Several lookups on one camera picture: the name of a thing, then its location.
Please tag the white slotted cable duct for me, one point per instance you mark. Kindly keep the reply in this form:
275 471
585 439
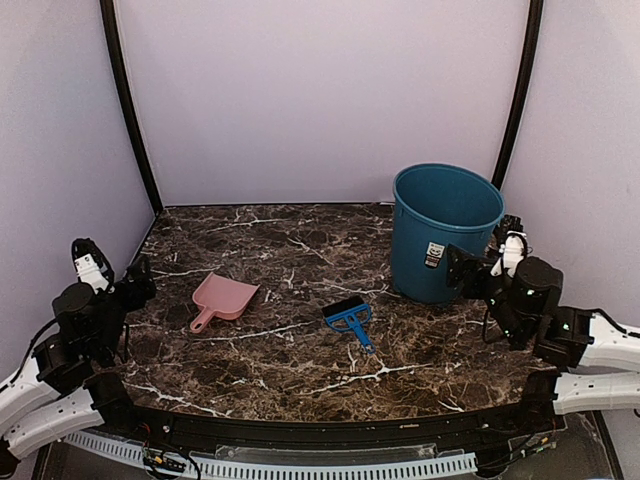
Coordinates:
246 463

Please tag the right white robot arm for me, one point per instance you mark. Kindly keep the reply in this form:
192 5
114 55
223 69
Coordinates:
594 358

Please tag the left black frame post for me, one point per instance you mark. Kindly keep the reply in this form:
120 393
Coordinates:
121 81

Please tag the blue plastic waste bin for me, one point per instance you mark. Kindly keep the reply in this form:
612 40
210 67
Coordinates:
436 206

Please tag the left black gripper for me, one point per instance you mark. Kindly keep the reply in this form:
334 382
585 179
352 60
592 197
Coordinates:
145 283

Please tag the pink plastic dustpan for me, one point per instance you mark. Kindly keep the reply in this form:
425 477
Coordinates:
220 297

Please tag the black table front rail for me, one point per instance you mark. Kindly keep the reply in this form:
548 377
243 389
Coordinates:
484 429

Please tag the right black frame post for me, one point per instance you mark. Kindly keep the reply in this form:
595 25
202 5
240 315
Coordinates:
526 64

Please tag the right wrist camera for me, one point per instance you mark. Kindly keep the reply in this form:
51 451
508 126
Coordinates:
512 246

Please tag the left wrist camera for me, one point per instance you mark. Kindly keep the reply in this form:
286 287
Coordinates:
92 266

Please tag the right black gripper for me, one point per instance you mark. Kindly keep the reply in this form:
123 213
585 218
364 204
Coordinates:
467 260

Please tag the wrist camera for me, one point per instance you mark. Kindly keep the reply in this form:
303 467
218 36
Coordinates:
512 246
92 266

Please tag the blue hand brush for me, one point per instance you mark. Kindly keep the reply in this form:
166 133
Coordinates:
350 315

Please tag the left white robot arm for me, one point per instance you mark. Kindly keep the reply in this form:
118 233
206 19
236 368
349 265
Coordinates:
65 382

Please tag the black frame post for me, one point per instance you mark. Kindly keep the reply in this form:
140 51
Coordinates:
526 64
121 81

